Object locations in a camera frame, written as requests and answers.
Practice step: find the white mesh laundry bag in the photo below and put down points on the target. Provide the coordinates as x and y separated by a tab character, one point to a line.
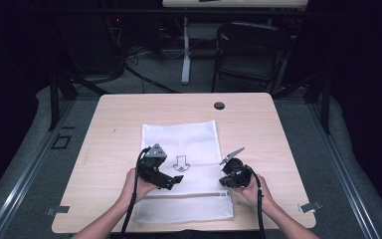
192	142

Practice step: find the person's right hand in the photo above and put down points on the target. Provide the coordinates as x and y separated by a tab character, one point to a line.
253	194

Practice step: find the person's left hand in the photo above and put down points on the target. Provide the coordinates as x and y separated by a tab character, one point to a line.
139	189

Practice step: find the black folding chair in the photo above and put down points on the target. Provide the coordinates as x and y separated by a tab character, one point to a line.
252	49

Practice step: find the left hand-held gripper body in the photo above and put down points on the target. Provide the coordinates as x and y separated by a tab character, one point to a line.
151	166

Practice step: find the aluminium floor rail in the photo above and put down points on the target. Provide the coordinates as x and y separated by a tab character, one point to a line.
341	169
30	169

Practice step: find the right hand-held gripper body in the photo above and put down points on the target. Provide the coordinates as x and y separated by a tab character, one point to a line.
240	172

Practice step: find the black horizontal frame bar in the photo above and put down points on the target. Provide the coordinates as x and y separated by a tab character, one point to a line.
146	12

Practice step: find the dark cabinet with red light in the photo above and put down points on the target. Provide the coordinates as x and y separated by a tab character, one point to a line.
89	43

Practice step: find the person's dark clothing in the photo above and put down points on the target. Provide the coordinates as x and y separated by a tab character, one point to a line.
185	234

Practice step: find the black metal frame stand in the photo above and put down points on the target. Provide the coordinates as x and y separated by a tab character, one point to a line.
325	106
54	99

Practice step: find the white desk leg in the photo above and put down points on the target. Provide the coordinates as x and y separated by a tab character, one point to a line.
186	59

